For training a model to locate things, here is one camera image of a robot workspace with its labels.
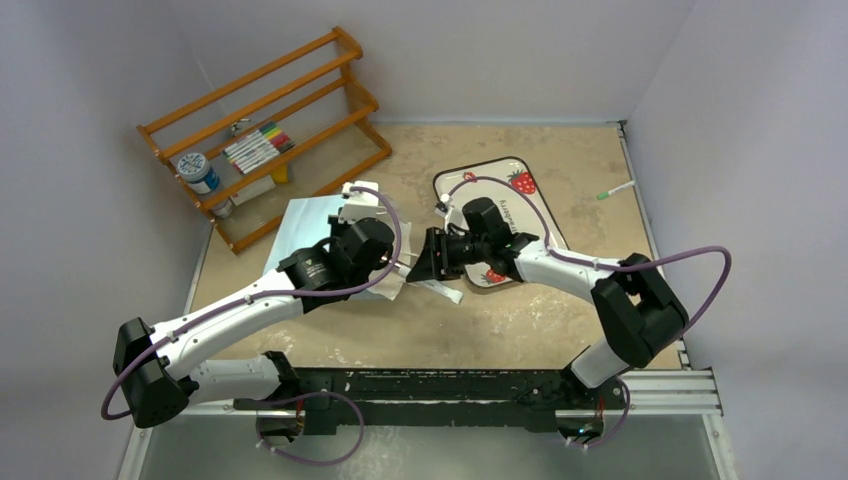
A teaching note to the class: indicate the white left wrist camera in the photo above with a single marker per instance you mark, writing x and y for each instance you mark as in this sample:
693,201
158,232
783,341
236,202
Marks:
359,202

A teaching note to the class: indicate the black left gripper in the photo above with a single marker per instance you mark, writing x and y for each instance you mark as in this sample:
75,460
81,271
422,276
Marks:
336,229

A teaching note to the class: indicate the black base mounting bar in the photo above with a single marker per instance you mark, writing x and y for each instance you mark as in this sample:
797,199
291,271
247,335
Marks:
536,400

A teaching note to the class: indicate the green capped marker pen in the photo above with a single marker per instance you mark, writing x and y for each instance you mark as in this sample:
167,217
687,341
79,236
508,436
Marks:
613,191

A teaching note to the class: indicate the light blue paper bag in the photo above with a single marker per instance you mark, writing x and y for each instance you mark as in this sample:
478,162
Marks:
303,224

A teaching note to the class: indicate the orange wooden shelf rack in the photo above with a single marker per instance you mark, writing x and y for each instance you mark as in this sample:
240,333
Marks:
298,126

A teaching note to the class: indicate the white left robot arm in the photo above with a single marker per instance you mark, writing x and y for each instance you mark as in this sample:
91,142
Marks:
158,367

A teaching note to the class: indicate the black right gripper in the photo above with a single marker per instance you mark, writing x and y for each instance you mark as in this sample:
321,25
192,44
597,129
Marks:
448,252

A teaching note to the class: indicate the small white box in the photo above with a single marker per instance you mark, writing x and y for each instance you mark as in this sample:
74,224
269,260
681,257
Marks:
253,190

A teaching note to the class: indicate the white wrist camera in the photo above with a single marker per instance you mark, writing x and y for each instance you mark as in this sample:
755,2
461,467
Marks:
443,208
359,202

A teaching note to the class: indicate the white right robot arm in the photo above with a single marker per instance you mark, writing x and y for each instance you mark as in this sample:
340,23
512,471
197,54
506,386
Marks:
637,309

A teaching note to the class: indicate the white strawberry tray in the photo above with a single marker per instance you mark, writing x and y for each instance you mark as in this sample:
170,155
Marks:
509,182

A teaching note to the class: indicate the small clear bottle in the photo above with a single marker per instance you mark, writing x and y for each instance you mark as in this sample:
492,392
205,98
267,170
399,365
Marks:
223,209

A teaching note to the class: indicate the yellow sponge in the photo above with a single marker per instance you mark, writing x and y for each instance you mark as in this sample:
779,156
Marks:
280,175

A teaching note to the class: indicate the pack of coloured markers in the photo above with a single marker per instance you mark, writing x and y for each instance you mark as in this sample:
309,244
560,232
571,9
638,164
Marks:
258,147

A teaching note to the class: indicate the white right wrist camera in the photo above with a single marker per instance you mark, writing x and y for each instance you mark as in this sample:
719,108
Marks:
443,208

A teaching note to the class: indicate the aluminium rail frame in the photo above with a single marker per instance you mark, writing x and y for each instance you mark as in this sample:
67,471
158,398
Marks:
671,429

